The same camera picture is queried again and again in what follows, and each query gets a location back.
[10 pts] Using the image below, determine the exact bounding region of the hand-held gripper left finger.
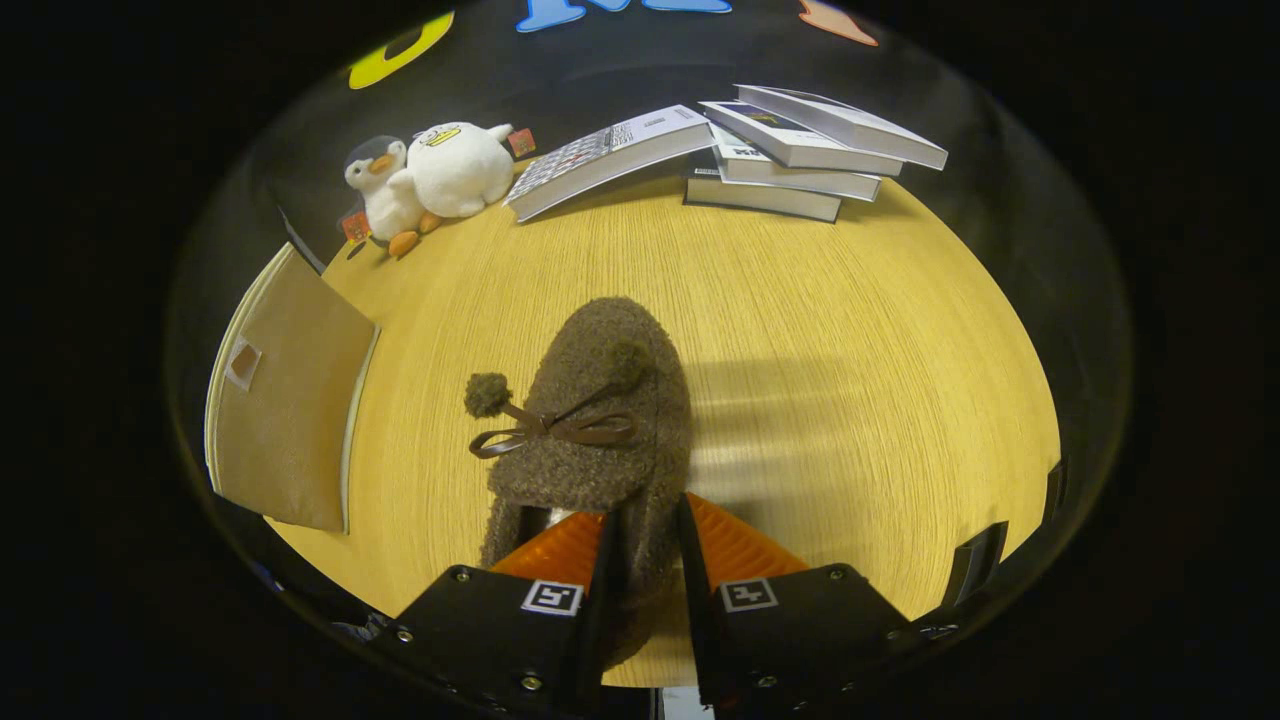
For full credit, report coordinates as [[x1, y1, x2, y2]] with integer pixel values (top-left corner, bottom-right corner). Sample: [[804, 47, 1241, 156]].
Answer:
[[372, 510, 621, 716]]

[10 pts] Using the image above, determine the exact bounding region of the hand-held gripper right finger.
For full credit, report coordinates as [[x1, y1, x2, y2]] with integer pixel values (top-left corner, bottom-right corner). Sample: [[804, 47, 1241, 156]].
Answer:
[[676, 492, 916, 713]]

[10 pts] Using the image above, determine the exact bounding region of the brown fuzzy shoe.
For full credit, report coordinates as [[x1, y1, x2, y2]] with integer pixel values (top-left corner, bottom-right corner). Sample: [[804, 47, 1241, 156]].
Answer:
[[463, 296, 693, 669]]

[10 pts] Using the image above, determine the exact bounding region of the beige fabric storage box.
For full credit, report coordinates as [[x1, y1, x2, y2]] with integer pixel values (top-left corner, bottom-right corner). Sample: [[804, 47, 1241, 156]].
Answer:
[[204, 242, 382, 535]]

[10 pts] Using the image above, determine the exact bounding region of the dark grey book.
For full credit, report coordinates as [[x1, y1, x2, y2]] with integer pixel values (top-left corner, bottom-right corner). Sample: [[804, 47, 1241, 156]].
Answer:
[[684, 162, 844, 224]]

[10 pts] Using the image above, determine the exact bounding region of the white thick book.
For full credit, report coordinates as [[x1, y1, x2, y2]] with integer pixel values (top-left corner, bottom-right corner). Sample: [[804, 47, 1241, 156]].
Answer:
[[708, 124, 883, 202]]

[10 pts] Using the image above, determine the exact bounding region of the penguin plush toy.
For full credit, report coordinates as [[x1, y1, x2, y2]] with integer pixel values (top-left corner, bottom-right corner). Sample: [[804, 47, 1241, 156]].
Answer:
[[337, 135, 444, 259]]

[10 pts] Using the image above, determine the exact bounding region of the white duck plush toy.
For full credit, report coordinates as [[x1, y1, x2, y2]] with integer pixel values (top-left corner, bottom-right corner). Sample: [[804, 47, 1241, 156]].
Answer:
[[407, 121, 538, 220]]

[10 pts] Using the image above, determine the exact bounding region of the grey patterned book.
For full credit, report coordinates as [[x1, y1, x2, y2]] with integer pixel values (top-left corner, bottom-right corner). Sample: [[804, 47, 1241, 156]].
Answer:
[[503, 104, 717, 224]]

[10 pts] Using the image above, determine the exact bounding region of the white book with dark photo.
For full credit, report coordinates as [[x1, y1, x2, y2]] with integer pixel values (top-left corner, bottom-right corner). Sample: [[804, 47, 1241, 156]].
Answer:
[[735, 84, 949, 172]]

